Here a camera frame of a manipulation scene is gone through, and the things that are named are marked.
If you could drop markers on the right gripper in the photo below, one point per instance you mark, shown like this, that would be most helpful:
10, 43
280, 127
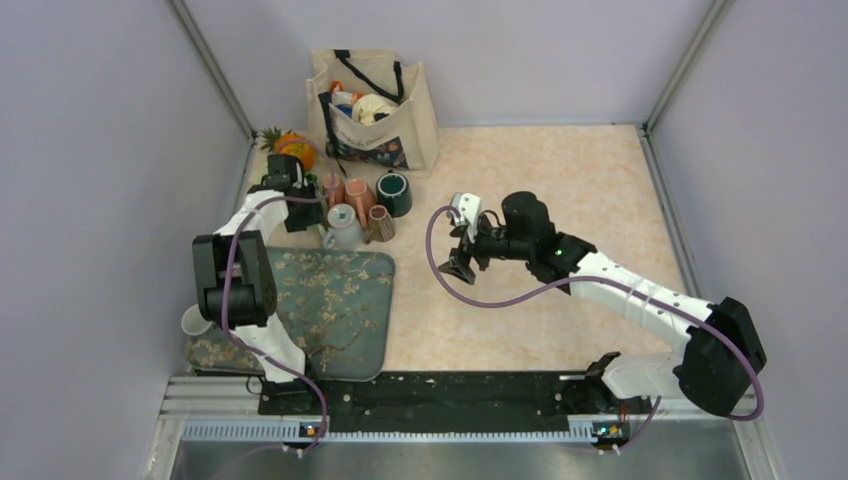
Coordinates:
459, 263

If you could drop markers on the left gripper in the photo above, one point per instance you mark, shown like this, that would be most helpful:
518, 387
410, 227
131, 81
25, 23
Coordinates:
314, 215

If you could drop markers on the brown striped small mug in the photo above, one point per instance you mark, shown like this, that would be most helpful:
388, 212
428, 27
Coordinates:
381, 226

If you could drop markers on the light blue white mug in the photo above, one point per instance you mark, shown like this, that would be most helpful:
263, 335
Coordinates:
344, 230

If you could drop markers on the white printed text mug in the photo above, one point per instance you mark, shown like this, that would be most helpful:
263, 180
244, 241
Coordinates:
193, 323

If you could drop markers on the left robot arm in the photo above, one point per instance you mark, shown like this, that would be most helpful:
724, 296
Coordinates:
234, 279

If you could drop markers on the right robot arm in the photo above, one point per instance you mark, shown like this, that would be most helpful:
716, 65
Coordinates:
715, 355

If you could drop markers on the pink mug left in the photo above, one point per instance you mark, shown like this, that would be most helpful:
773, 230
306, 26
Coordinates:
333, 186

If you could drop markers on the pink mug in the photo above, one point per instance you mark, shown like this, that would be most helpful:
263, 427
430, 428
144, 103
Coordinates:
333, 186
359, 195

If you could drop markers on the pink mug right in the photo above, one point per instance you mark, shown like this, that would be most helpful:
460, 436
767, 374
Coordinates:
359, 195

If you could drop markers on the dark green mug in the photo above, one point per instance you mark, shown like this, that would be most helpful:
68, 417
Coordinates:
393, 192

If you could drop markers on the orange toy pineapple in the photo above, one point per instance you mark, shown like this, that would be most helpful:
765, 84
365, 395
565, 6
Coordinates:
276, 141

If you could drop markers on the canvas tote bag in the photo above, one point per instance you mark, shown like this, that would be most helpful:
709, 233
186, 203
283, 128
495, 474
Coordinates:
366, 106

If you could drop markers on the teal floral tray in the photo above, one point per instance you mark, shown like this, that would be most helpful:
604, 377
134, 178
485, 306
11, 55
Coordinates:
334, 304

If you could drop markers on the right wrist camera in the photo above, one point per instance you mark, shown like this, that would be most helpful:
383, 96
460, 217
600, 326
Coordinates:
465, 214

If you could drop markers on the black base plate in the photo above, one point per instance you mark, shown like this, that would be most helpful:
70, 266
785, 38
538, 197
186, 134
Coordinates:
442, 402

